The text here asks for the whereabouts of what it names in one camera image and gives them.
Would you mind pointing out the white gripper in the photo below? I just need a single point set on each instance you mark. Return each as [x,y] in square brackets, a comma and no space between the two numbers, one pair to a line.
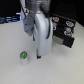
[41,28]

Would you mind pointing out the white kcup with green lid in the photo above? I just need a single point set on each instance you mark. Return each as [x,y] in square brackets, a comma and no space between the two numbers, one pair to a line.
[23,57]

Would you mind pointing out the black kcup holder box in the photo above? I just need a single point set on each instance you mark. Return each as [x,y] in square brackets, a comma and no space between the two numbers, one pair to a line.
[63,28]

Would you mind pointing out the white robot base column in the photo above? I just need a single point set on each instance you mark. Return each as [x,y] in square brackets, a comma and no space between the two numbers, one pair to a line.
[24,10]

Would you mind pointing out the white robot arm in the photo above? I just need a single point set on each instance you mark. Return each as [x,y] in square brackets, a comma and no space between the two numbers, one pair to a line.
[36,6]

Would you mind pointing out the dark background equipment left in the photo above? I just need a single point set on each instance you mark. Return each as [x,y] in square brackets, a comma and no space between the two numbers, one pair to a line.
[9,19]

